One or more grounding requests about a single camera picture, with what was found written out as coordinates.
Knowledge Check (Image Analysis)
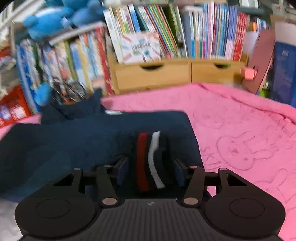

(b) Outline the row of thick-spined books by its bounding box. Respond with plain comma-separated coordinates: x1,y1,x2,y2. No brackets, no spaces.
39,25,115,102

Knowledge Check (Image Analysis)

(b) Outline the pink rabbit blanket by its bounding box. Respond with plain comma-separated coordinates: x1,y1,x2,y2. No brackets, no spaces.
0,83,296,241

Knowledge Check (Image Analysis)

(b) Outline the small pink block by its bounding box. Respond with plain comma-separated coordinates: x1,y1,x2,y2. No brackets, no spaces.
240,67,258,80

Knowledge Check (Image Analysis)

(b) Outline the row of tall blue books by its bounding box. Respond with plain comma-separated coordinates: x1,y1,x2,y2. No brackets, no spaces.
15,38,44,115

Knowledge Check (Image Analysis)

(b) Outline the wooden drawer unit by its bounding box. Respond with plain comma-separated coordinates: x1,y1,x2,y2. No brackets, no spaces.
108,54,249,95

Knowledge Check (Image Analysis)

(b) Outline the row of thin colourful books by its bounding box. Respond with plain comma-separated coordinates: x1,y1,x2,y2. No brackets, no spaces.
103,1,250,64

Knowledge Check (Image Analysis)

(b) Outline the wooden drawer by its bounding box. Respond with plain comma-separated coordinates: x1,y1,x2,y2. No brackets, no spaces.
191,61,246,84
115,64,190,90

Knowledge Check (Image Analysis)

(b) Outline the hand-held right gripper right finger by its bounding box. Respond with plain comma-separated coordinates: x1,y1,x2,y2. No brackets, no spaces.
173,158,248,207

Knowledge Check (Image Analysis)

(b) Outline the blue carton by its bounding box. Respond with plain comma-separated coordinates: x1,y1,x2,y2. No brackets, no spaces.
269,42,296,105

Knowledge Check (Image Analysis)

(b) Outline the brown cardboard box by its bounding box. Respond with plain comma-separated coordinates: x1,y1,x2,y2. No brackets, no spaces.
269,14,296,42

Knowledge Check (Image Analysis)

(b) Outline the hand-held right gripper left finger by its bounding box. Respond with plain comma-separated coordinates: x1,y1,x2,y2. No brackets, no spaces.
53,157,129,207

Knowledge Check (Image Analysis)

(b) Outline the grey patterned bundle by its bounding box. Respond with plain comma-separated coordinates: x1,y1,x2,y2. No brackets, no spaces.
54,79,89,103

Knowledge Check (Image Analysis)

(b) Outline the white and navy jacket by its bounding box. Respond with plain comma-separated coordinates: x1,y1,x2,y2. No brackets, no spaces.
0,89,212,241

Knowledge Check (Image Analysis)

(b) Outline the stack of magazines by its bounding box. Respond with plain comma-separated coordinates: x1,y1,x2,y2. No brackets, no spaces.
0,46,18,93

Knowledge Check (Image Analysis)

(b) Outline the red plastic crate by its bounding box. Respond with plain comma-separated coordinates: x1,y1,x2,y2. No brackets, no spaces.
0,86,31,128

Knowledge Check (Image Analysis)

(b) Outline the mauve cardboard panel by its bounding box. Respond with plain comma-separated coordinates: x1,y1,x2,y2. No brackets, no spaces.
243,30,276,93

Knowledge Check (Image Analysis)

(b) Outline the white shelf board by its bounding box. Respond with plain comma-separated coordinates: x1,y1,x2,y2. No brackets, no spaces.
48,23,105,45

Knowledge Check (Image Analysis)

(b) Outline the pen print box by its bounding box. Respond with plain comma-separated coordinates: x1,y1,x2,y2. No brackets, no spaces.
120,32,162,65

